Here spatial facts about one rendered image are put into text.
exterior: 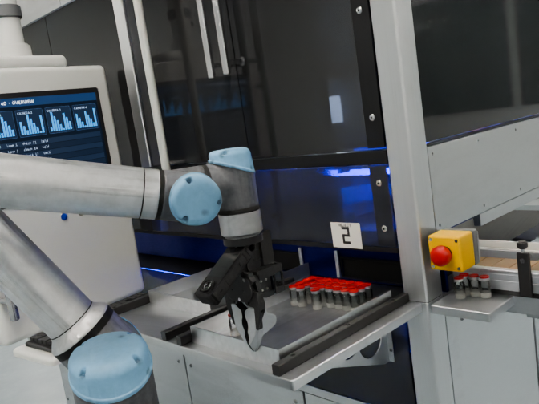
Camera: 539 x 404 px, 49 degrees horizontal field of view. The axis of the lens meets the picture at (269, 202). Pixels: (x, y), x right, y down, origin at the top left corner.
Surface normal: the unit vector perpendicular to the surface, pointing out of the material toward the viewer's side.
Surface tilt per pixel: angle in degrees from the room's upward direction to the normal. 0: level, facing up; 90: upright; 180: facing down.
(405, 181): 90
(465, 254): 90
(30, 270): 77
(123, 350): 7
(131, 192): 85
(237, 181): 90
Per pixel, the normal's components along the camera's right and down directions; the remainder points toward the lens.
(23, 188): 0.29, 0.23
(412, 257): -0.71, 0.21
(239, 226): -0.03, 0.14
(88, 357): -0.11, -0.96
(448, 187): 0.69, 0.00
